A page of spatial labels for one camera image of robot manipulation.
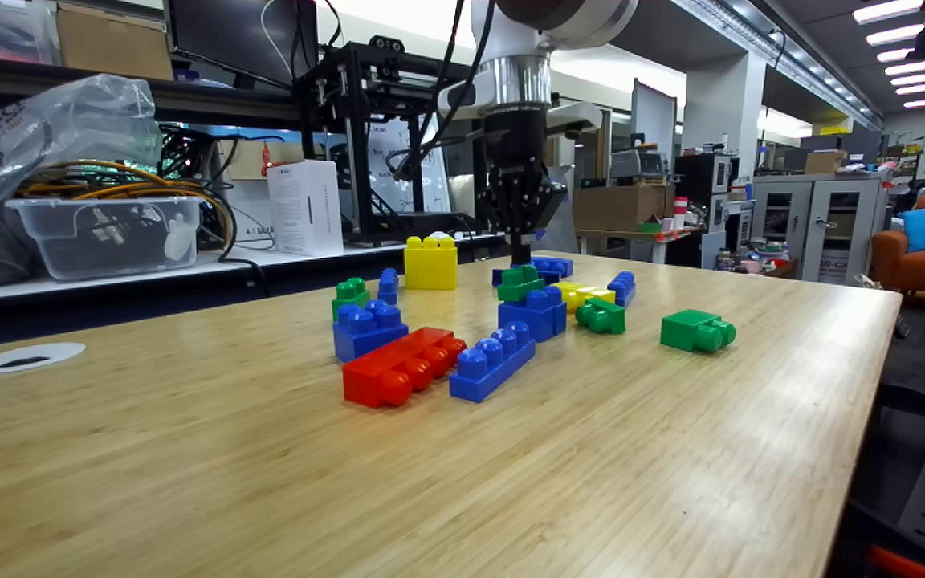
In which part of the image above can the long blue toy block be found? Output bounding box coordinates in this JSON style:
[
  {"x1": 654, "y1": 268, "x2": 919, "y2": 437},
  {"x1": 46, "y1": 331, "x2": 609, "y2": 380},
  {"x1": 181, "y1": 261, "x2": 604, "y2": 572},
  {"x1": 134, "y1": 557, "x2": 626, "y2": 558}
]
[
  {"x1": 445, "y1": 317, "x2": 540, "y2": 407},
  {"x1": 604, "y1": 271, "x2": 640, "y2": 309}
]

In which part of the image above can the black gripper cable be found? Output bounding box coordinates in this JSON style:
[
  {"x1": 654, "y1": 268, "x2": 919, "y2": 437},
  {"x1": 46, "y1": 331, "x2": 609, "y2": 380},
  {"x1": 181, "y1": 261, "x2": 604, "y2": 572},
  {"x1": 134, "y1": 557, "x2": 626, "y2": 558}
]
[{"x1": 406, "y1": 0, "x2": 500, "y2": 181}]

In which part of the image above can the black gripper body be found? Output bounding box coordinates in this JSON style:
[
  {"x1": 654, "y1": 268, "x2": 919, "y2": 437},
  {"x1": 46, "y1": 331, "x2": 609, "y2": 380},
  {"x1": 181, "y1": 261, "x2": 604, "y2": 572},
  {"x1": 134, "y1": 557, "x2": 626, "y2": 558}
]
[{"x1": 471, "y1": 102, "x2": 553, "y2": 192}]

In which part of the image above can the small green toy block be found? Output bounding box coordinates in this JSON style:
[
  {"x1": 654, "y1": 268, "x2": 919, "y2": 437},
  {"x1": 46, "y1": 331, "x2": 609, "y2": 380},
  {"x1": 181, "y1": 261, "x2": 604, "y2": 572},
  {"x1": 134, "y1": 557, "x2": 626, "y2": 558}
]
[{"x1": 495, "y1": 261, "x2": 548, "y2": 305}]

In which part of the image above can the grey cabinet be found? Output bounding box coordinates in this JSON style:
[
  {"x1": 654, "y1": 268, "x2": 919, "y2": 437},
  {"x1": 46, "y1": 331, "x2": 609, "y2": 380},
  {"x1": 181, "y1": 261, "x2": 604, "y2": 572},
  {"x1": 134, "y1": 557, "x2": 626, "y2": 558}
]
[{"x1": 744, "y1": 175, "x2": 885, "y2": 286}]

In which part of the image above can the square blue toy block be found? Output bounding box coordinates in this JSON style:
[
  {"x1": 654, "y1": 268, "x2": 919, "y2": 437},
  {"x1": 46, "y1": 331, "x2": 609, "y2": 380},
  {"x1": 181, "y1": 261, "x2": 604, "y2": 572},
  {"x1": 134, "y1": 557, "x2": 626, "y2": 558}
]
[{"x1": 495, "y1": 284, "x2": 571, "y2": 347}]

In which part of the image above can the clear plastic bin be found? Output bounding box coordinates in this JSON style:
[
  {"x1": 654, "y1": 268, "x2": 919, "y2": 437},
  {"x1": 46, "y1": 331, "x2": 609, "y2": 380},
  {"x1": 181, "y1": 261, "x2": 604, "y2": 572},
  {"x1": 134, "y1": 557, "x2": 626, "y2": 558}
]
[{"x1": 4, "y1": 192, "x2": 208, "y2": 286}]

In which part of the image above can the black 3D printer frame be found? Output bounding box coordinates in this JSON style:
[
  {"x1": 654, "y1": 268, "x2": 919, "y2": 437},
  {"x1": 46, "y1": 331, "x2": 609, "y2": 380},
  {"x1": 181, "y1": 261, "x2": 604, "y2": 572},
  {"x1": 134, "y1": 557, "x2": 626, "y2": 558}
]
[{"x1": 300, "y1": 32, "x2": 495, "y2": 246}]

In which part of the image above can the hollow blue toy block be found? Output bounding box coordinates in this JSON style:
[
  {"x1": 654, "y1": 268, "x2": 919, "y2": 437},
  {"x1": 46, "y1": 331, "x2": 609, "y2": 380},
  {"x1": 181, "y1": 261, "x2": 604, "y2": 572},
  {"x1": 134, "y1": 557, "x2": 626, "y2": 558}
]
[{"x1": 531, "y1": 254, "x2": 576, "y2": 286}]

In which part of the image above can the brown cardboard box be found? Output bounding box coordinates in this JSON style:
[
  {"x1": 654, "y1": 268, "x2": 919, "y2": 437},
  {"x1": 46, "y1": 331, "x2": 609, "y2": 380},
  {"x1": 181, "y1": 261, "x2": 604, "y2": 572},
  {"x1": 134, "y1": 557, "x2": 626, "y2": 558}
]
[{"x1": 568, "y1": 181, "x2": 678, "y2": 238}]

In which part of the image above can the white box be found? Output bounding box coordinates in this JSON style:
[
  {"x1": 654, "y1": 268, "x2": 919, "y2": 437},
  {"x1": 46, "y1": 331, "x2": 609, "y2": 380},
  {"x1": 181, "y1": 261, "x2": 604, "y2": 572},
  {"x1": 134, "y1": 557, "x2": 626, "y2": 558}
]
[{"x1": 263, "y1": 156, "x2": 347, "y2": 261}]

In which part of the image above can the long red toy block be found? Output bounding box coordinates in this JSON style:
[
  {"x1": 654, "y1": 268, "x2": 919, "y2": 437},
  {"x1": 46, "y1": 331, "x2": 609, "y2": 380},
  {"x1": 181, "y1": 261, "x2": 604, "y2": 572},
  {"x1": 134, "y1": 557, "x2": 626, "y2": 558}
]
[{"x1": 341, "y1": 324, "x2": 470, "y2": 412}]

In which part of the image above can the orange sofa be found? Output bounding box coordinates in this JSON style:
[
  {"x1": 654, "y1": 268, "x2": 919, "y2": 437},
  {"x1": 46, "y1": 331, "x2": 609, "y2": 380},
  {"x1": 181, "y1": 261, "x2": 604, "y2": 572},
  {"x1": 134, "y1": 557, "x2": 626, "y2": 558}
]
[{"x1": 868, "y1": 187, "x2": 925, "y2": 312}]

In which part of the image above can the black shelf bench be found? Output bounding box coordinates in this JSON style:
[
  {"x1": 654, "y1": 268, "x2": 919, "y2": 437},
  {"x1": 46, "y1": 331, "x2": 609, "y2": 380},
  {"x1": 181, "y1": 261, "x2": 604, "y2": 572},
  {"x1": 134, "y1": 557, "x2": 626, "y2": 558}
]
[{"x1": 0, "y1": 228, "x2": 522, "y2": 352}]

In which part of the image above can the black monitor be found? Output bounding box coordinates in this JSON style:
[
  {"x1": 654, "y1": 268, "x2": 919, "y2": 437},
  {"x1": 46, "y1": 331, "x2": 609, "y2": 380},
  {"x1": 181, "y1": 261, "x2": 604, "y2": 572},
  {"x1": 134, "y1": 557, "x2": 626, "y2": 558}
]
[{"x1": 164, "y1": 0, "x2": 320, "y2": 95}]

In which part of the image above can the wide green toy block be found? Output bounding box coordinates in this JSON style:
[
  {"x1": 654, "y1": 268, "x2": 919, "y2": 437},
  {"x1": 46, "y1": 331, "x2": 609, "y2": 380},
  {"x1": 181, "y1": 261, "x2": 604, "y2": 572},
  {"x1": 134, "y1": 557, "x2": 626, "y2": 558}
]
[{"x1": 659, "y1": 305, "x2": 740, "y2": 357}]

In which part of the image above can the cardboard box on shelf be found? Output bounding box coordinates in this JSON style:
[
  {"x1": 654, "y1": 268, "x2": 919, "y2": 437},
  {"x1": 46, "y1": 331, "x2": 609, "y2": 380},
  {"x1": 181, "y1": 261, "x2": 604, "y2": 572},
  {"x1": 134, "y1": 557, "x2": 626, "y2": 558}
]
[{"x1": 50, "y1": 0, "x2": 178, "y2": 85}]

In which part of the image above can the small blue toy block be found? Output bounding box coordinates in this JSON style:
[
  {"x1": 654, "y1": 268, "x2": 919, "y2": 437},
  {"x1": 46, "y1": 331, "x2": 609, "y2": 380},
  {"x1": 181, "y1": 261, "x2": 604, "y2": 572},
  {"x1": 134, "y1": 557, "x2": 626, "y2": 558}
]
[{"x1": 377, "y1": 268, "x2": 401, "y2": 309}]

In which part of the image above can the tall yellow toy block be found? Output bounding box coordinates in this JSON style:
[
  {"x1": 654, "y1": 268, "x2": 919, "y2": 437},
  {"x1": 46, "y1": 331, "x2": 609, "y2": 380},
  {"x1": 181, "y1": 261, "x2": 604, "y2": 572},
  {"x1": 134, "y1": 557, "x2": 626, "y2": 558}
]
[{"x1": 401, "y1": 228, "x2": 461, "y2": 294}]

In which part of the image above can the clear plastic bag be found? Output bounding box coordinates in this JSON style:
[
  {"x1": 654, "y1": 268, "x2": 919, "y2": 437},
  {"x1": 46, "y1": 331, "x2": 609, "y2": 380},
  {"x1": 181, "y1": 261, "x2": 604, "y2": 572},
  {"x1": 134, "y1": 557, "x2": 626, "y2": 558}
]
[{"x1": 0, "y1": 72, "x2": 167, "y2": 294}]

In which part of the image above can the yellow sign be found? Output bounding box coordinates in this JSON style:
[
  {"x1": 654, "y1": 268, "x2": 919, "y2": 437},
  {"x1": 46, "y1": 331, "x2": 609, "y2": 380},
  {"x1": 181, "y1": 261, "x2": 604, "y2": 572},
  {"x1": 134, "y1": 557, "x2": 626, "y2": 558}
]
[{"x1": 809, "y1": 106, "x2": 857, "y2": 140}]

